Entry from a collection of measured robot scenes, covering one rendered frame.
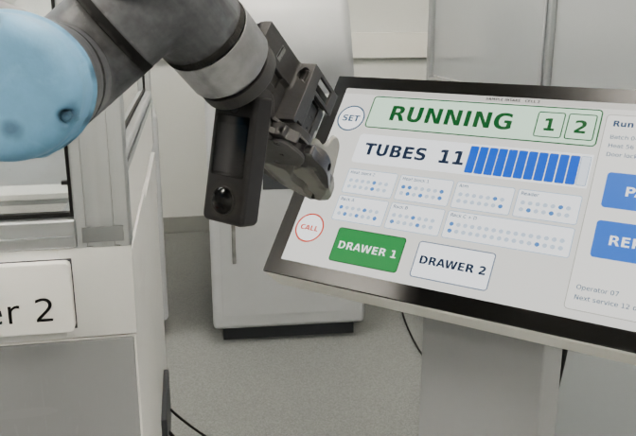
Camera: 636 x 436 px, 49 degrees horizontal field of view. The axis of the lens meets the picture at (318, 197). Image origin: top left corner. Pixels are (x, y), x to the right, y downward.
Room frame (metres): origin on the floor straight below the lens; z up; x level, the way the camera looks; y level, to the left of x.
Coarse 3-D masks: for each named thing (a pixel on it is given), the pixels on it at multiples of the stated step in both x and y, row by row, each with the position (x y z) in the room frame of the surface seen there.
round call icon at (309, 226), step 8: (304, 216) 0.89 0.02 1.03; (312, 216) 0.88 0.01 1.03; (320, 216) 0.88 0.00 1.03; (328, 216) 0.87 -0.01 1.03; (296, 224) 0.89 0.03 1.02; (304, 224) 0.88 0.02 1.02; (312, 224) 0.88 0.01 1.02; (320, 224) 0.87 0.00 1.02; (296, 232) 0.88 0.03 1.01; (304, 232) 0.87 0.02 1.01; (312, 232) 0.87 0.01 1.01; (320, 232) 0.86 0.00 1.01; (296, 240) 0.87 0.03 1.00; (304, 240) 0.86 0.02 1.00; (312, 240) 0.86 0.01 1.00
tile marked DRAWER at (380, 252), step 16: (336, 240) 0.84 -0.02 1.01; (352, 240) 0.84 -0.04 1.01; (368, 240) 0.83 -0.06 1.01; (384, 240) 0.82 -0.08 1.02; (400, 240) 0.81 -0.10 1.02; (336, 256) 0.83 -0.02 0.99; (352, 256) 0.82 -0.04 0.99; (368, 256) 0.81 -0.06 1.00; (384, 256) 0.80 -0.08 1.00; (400, 256) 0.80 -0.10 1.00
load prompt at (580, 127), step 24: (384, 96) 0.97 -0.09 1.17; (384, 120) 0.94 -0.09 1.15; (408, 120) 0.92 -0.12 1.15; (432, 120) 0.91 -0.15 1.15; (456, 120) 0.89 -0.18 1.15; (480, 120) 0.88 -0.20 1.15; (504, 120) 0.87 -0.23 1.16; (528, 120) 0.85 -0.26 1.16; (552, 120) 0.84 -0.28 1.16; (576, 120) 0.83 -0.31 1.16; (600, 120) 0.81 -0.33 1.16; (576, 144) 0.80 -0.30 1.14
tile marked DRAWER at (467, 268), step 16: (416, 256) 0.79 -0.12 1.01; (432, 256) 0.78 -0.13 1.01; (448, 256) 0.77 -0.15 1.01; (464, 256) 0.76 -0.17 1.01; (480, 256) 0.76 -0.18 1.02; (496, 256) 0.75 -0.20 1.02; (416, 272) 0.77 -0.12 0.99; (432, 272) 0.77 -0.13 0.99; (448, 272) 0.76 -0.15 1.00; (464, 272) 0.75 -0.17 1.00; (480, 272) 0.74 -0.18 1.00; (480, 288) 0.73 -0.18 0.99
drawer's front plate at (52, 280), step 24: (0, 264) 0.98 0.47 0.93; (24, 264) 0.98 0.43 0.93; (48, 264) 0.98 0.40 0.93; (0, 288) 0.96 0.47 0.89; (24, 288) 0.97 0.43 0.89; (48, 288) 0.98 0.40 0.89; (72, 288) 0.99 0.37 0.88; (24, 312) 0.97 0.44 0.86; (48, 312) 0.97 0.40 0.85; (72, 312) 0.98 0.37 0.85; (0, 336) 0.96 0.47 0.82
